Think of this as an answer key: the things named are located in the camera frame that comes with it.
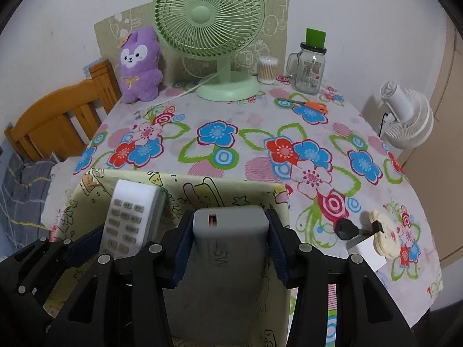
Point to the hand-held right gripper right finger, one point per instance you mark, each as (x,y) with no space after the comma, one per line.
(278,256)

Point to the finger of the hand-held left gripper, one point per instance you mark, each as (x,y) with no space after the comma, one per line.
(85,247)

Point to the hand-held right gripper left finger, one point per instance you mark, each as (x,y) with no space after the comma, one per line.
(181,256)

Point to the white charger block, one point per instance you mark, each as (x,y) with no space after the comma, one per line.
(231,245)

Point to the white remote control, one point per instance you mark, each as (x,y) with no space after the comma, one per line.
(134,213)

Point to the black key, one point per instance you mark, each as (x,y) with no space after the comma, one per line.
(343,229)

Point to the yellow cartoon fabric storage box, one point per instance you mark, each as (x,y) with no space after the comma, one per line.
(224,195)

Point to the white pillow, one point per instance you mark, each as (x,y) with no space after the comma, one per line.
(61,184)

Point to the blue plaid bedding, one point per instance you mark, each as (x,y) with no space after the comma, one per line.
(21,195)

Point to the floral tablecloth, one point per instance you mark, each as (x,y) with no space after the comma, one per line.
(253,133)

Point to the wooden bed headboard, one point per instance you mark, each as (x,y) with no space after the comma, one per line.
(54,104)

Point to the clear cotton swab container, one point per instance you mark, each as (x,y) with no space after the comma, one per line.
(268,72)

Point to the glass jar mug green lid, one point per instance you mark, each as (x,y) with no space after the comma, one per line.
(309,72)

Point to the purple plush bunny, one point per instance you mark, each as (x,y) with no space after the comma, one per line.
(139,65)

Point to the white clip fan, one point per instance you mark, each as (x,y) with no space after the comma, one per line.
(408,115)

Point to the green desk fan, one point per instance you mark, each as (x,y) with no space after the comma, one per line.
(202,14)

